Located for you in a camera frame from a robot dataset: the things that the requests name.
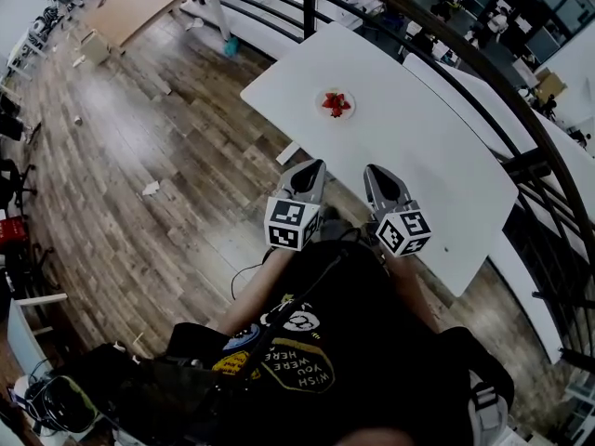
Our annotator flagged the grey bag strap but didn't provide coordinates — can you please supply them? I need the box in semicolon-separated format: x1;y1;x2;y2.
468;369;510;446

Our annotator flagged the black and green bag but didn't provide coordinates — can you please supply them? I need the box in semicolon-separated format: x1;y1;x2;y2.
22;374;99;436

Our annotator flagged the black cable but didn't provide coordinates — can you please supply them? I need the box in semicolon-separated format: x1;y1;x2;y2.
230;248;280;302

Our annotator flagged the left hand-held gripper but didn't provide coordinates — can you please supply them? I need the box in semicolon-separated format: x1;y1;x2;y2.
263;158;327;252

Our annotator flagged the cardboard box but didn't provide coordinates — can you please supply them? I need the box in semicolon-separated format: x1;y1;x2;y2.
534;68;569;104

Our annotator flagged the red box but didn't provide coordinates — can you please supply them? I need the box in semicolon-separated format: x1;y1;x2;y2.
0;217;27;243

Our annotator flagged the small beige cabinet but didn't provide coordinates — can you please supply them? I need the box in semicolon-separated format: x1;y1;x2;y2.
79;29;113;67

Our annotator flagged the white plate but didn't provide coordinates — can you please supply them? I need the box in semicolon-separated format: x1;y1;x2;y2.
314;86;357;122

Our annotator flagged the white desk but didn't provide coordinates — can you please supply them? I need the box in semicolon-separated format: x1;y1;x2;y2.
7;293;69;376

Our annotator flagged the person's black printed t-shirt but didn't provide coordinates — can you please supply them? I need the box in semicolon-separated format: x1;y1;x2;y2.
165;238;515;446

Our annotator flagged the grey shoe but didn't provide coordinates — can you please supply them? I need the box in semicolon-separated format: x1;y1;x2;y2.
318;206;357;243

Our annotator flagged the white table leg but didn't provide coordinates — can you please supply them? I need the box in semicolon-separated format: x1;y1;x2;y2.
275;140;303;166

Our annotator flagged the person's left forearm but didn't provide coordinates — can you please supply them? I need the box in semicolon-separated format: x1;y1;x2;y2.
216;246;298;338

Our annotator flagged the black office chair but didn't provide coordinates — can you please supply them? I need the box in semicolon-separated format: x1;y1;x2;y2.
0;155;38;213

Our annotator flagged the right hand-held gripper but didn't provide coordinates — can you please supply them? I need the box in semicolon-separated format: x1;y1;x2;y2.
363;164;432;257

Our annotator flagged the person's right forearm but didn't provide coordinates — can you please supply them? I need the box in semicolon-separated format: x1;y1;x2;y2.
380;247;443;335

